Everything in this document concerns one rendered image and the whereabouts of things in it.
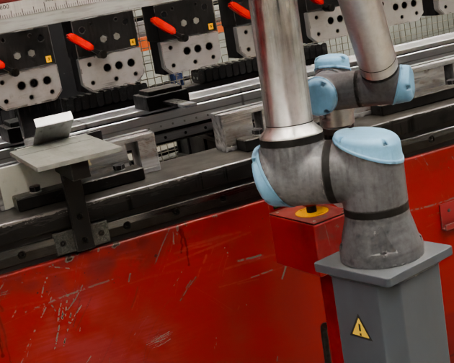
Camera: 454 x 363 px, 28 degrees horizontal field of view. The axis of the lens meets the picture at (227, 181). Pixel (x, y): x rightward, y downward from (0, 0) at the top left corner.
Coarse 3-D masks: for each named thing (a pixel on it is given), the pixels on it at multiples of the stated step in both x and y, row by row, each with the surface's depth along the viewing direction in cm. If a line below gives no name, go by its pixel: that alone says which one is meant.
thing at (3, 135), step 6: (6, 120) 228; (12, 120) 226; (18, 120) 224; (0, 126) 229; (6, 126) 226; (12, 126) 222; (18, 126) 223; (0, 132) 231; (6, 132) 222; (12, 132) 222; (18, 132) 222; (6, 138) 224; (12, 138) 222; (18, 138) 222
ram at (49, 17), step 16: (0, 0) 194; (16, 0) 196; (112, 0) 205; (128, 0) 206; (144, 0) 208; (160, 0) 210; (176, 0) 211; (32, 16) 198; (48, 16) 199; (64, 16) 201; (80, 16) 202; (0, 32) 195
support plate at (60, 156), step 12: (48, 144) 203; (60, 144) 201; (72, 144) 198; (84, 144) 196; (96, 144) 193; (108, 144) 191; (12, 156) 200; (24, 156) 193; (36, 156) 191; (48, 156) 189; (60, 156) 186; (72, 156) 184; (84, 156) 183; (96, 156) 184; (36, 168) 179; (48, 168) 180
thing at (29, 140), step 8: (40, 104) 204; (48, 104) 205; (56, 104) 206; (24, 112) 203; (32, 112) 204; (40, 112) 205; (48, 112) 206; (56, 112) 206; (24, 120) 203; (32, 120) 204; (24, 128) 204; (32, 128) 204; (24, 136) 204; (32, 136) 205; (32, 144) 206
